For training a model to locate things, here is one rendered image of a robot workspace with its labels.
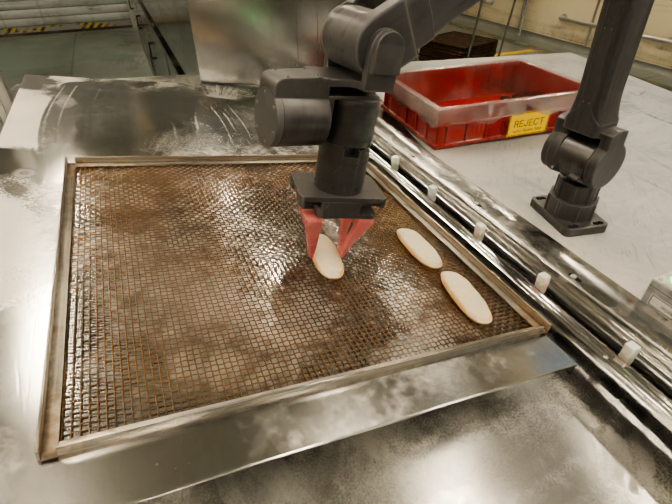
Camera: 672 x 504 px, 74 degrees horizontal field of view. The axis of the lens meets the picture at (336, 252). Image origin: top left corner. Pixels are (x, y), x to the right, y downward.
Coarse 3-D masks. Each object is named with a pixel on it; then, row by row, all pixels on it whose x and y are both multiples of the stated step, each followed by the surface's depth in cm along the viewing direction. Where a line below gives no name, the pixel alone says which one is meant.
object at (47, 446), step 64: (64, 192) 59; (128, 192) 63; (192, 192) 66; (256, 192) 70; (384, 192) 77; (64, 256) 49; (192, 256) 53; (448, 256) 62; (64, 320) 41; (192, 320) 44; (256, 320) 46; (64, 384) 36; (192, 384) 38; (320, 384) 39; (64, 448) 31
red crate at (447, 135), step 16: (384, 96) 127; (480, 96) 138; (496, 96) 138; (400, 112) 120; (416, 112) 110; (560, 112) 113; (416, 128) 113; (432, 128) 106; (448, 128) 104; (464, 128) 107; (480, 128) 108; (496, 128) 110; (432, 144) 107; (448, 144) 107; (464, 144) 109
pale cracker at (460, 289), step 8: (448, 272) 58; (448, 280) 56; (456, 280) 56; (464, 280) 56; (448, 288) 55; (456, 288) 54; (464, 288) 55; (472, 288) 55; (456, 296) 53; (464, 296) 53; (472, 296) 53; (480, 296) 54; (464, 304) 52; (472, 304) 52; (480, 304) 52; (464, 312) 52; (472, 312) 51; (480, 312) 51; (488, 312) 52; (480, 320) 51; (488, 320) 51
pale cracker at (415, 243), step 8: (400, 232) 64; (408, 232) 64; (416, 232) 65; (400, 240) 64; (408, 240) 62; (416, 240) 63; (424, 240) 63; (408, 248) 62; (416, 248) 61; (424, 248) 61; (432, 248) 62; (416, 256) 60; (424, 256) 60; (432, 256) 60; (424, 264) 59; (432, 264) 59; (440, 264) 59
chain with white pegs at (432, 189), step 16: (432, 192) 83; (464, 224) 78; (480, 224) 73; (480, 240) 74; (544, 272) 63; (544, 288) 63; (560, 304) 62; (576, 320) 60; (624, 352) 53; (656, 384) 51
